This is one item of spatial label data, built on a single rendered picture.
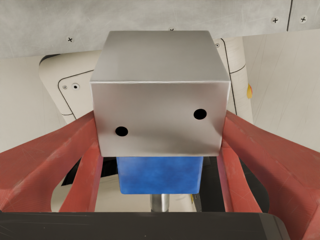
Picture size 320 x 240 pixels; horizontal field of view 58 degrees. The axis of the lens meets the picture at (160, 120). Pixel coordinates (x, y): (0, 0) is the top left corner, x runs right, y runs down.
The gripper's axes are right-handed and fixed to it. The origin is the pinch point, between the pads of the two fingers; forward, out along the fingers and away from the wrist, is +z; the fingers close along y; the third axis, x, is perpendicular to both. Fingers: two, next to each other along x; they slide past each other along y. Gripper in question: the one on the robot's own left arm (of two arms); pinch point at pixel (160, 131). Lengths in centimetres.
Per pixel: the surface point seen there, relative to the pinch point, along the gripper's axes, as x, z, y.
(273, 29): 0.7, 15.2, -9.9
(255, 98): 57, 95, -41
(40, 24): 0.1, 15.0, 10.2
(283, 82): 49, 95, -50
